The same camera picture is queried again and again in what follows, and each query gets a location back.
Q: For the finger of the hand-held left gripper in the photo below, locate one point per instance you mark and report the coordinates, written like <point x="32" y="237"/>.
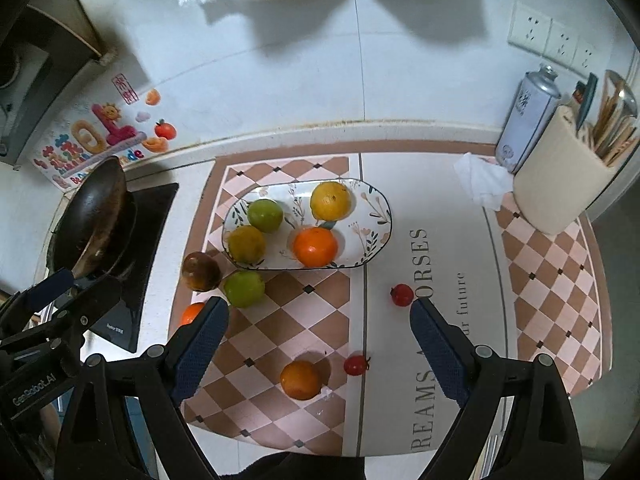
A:
<point x="47" y="285"/>
<point x="90" y="300"/>

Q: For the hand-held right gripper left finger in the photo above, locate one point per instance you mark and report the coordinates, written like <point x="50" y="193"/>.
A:
<point x="200" y="350"/>

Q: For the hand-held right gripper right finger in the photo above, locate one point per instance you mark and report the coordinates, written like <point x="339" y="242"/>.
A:
<point x="440" y="355"/>

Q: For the bright orange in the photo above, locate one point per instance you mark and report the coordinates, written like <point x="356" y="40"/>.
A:
<point x="315" y="246"/>
<point x="191" y="314"/>

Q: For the red cherry tomato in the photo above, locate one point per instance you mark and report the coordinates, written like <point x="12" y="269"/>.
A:
<point x="356" y="365"/>
<point x="401" y="294"/>

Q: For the green apple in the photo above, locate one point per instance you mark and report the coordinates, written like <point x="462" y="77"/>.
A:
<point x="265" y="215"/>
<point x="243" y="288"/>

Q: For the brown passion fruit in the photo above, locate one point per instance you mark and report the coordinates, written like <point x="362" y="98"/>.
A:
<point x="201" y="271"/>

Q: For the brownish orange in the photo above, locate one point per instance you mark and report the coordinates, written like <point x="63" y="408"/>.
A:
<point x="300" y="380"/>

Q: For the floral oval plate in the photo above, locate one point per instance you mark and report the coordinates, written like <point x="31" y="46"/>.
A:
<point x="370" y="230"/>

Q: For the person's left forearm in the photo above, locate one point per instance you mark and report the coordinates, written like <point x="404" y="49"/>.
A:
<point x="47" y="430"/>

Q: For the checkered printed mat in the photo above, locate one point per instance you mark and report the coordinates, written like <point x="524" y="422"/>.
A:
<point x="390" y="330"/>

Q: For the black glass stove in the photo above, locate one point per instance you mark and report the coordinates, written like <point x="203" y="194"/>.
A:
<point x="150" y="240"/>

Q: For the black frying pan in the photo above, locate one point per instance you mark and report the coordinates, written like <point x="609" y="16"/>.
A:
<point x="95" y="210"/>

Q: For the yellow-green citrus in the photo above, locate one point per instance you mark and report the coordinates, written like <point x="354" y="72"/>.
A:
<point x="246" y="244"/>

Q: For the white crumpled tissue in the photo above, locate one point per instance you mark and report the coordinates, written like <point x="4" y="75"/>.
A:
<point x="482" y="177"/>

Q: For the yellow citrus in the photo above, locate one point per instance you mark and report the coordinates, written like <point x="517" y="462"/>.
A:
<point x="330" y="201"/>

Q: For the cream utensil holder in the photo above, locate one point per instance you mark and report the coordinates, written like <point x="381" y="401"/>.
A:
<point x="555" y="180"/>

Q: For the range hood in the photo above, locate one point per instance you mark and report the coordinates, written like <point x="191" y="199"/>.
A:
<point x="40" y="60"/>

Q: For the silver gas canister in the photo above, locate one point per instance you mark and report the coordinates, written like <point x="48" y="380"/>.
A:
<point x="525" y="115"/>

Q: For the bundle of wooden chopsticks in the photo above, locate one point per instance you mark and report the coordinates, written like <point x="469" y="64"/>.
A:
<point x="612" y="135"/>

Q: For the metal ladle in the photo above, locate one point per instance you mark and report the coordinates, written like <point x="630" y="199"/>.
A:
<point x="625" y="97"/>

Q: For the colourful wall sticker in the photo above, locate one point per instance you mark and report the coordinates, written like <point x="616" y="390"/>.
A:
<point x="95" y="135"/>

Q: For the white wall socket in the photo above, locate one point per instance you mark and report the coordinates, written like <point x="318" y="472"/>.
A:
<point x="530" y="27"/>
<point x="586" y="57"/>
<point x="564" y="42"/>

